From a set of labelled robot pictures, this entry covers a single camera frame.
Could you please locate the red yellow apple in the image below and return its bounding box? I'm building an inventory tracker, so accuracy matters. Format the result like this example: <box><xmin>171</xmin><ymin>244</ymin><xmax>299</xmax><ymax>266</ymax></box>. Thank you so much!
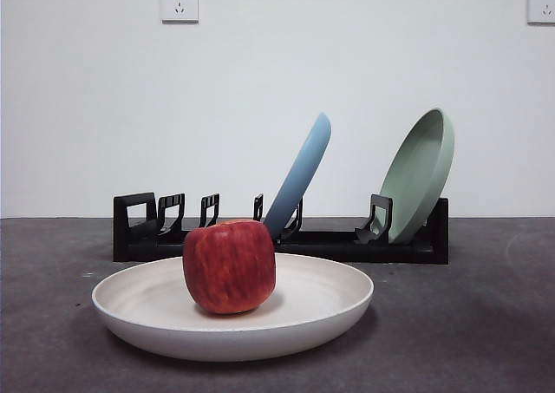
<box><xmin>181</xmin><ymin>218</ymin><xmax>278</xmax><ymax>316</ymax></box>

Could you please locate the cream yellow plate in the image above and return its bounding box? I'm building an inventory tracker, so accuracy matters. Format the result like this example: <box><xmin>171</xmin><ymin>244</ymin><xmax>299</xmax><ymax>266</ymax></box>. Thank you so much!
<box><xmin>90</xmin><ymin>252</ymin><xmax>375</xmax><ymax>363</ymax></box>

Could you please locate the blue plate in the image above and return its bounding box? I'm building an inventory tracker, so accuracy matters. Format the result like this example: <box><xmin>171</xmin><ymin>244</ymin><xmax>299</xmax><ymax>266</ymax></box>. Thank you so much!
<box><xmin>263</xmin><ymin>111</ymin><xmax>333</xmax><ymax>241</ymax></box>

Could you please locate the black plate rack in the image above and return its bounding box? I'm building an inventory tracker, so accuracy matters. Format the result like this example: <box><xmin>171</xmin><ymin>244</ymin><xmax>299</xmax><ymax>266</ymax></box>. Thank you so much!
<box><xmin>112</xmin><ymin>192</ymin><xmax>449</xmax><ymax>265</ymax></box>

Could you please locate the green plate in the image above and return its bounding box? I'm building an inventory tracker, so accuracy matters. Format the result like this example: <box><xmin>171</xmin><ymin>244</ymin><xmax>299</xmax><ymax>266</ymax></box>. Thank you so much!
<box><xmin>379</xmin><ymin>108</ymin><xmax>456</xmax><ymax>245</ymax></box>

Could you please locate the white wall socket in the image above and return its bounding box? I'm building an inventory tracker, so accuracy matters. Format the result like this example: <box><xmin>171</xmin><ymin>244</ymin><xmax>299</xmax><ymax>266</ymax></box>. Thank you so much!
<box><xmin>526</xmin><ymin>0</ymin><xmax>555</xmax><ymax>26</ymax></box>
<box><xmin>160</xmin><ymin>0</ymin><xmax>200</xmax><ymax>24</ymax></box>

